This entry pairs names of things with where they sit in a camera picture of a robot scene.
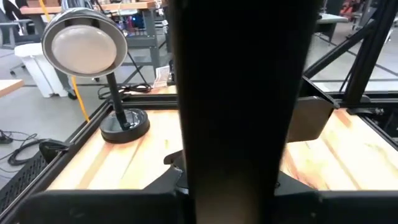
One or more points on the black keyboard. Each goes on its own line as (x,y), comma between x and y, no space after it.
(21,180)

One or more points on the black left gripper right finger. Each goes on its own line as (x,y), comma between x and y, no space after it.
(286,186)

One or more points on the white trash bin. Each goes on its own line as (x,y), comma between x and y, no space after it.
(40,77)

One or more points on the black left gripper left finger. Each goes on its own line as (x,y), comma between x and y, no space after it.
(177,180)

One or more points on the black metal peg board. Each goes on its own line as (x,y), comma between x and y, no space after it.
(242,93)

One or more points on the black gooseneck desk lamp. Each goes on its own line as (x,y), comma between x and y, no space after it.
(84,49)

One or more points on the light wood table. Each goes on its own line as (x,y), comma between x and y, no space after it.
(9,86)

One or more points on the office chair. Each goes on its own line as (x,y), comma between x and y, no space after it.
(12,34)

